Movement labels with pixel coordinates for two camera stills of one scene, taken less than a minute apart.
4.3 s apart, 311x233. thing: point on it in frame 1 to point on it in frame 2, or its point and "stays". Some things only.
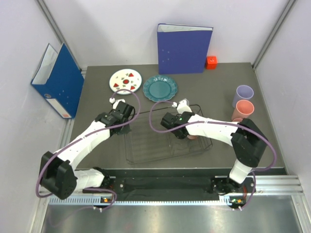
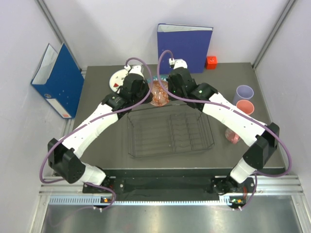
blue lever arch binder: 59,78 stays
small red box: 211,62 stays
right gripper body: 180,137 to 171,88
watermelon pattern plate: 127,79 stays
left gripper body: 125,129 to 144,91
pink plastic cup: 244,108 stays
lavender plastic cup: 243,92 stays
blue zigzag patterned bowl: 192,137 to 160,96
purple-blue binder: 182,48 stays
